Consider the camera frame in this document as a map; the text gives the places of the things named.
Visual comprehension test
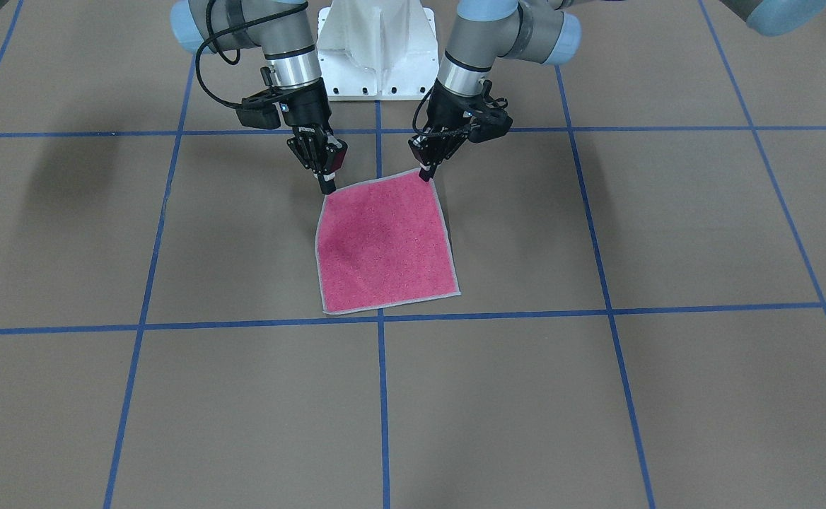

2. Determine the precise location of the pink grey-backed towel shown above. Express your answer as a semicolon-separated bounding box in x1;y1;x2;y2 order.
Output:
314;168;460;315

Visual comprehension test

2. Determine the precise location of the braided black cable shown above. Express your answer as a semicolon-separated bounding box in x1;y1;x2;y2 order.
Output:
413;85;509;142
194;0;311;110

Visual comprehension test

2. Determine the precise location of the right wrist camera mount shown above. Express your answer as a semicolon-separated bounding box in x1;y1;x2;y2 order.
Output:
235;66;283;130

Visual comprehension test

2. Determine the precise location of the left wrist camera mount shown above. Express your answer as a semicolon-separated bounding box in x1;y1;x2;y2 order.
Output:
465;78;513;143

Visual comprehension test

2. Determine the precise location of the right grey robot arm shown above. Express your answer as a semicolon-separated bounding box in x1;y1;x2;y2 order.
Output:
0;1;347;194

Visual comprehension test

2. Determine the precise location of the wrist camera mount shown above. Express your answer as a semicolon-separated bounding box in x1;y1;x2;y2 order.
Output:
235;66;283;130
465;78;513;143

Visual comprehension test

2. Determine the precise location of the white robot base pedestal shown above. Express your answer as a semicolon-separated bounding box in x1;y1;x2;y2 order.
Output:
316;1;439;101

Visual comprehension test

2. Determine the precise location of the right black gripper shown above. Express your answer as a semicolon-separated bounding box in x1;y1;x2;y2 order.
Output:
281;78;348;196

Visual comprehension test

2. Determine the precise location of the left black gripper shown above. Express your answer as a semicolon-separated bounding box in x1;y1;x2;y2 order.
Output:
409;80;483;182

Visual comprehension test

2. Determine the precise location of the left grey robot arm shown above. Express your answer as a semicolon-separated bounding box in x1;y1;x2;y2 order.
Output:
409;1;582;181

